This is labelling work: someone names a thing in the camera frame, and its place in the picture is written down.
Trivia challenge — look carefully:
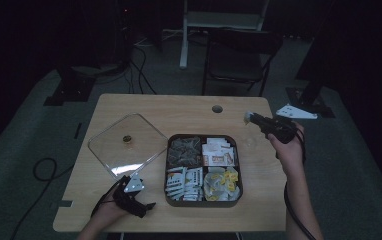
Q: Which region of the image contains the black folding chair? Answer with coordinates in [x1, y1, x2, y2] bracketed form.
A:
[201, 29, 284, 98]

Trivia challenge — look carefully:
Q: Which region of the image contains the white tea bag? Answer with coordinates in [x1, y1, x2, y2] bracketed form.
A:
[243, 110, 255, 126]

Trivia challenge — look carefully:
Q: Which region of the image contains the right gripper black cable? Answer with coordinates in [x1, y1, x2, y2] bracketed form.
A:
[282, 128, 317, 240]

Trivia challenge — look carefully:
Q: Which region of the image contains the dark computer tower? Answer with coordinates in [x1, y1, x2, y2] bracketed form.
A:
[112, 0, 135, 69]

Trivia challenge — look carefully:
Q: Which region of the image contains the pile of yellow-tag tea bags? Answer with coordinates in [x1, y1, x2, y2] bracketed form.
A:
[203, 166, 241, 202]

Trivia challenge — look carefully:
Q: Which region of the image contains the person's right hand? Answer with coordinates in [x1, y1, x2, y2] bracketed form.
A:
[268, 122, 306, 176]

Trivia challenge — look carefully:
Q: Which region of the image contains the bundle of black floor cables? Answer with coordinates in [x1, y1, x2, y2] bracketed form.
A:
[124, 43, 157, 95]

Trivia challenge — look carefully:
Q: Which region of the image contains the black floor cable loop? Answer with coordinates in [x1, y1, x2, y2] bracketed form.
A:
[10, 157, 75, 240]

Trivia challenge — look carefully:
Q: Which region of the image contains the pile of dark tea bags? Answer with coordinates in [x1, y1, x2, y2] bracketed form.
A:
[168, 136, 202, 168]

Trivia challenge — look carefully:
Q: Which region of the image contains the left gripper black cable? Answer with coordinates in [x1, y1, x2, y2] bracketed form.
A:
[91, 181, 122, 218]

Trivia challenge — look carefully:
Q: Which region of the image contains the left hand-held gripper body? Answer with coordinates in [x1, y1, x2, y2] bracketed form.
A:
[112, 175, 147, 218]

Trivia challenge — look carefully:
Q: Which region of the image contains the row of white black-print packets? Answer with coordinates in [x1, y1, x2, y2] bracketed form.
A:
[165, 166, 204, 202]

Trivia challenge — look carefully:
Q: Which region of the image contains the clear glass cup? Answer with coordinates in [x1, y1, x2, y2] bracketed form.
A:
[244, 128, 267, 148]

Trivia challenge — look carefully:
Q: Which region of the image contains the pile of white orange packets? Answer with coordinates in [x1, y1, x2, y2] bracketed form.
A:
[201, 137, 236, 167]

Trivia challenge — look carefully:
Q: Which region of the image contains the white desk frame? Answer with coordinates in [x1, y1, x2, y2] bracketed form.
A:
[179, 0, 270, 70]

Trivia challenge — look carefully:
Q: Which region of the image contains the dark square compartment box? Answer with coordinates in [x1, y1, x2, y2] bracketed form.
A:
[163, 133, 244, 208]

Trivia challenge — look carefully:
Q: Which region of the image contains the clear square lid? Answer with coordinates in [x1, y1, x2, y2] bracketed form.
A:
[87, 113, 169, 181]

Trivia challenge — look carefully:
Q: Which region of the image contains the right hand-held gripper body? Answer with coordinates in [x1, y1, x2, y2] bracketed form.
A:
[263, 103, 319, 145]

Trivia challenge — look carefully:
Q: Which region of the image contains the black stand base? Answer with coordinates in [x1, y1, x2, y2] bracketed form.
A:
[43, 65, 97, 107]
[285, 66, 336, 119]

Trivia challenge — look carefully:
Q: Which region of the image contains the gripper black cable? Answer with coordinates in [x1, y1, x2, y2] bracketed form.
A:
[282, 128, 317, 240]
[91, 181, 122, 218]

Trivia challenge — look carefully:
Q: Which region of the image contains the person's left hand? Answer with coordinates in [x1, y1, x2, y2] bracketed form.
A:
[90, 196, 131, 232]

